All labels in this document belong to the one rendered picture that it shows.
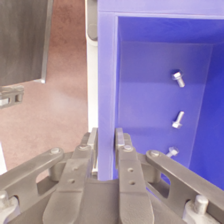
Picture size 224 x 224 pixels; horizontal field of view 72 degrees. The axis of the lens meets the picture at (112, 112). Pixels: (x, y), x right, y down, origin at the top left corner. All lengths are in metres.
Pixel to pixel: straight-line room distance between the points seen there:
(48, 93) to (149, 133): 1.18
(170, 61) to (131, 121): 0.09
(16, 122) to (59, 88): 0.49
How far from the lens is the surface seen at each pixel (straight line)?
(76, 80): 1.27
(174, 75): 0.20
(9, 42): 0.96
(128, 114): 0.21
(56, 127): 1.42
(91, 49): 0.40
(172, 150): 0.24
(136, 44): 0.20
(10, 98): 0.33
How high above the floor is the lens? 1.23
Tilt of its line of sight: 73 degrees down
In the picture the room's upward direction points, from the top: 180 degrees counter-clockwise
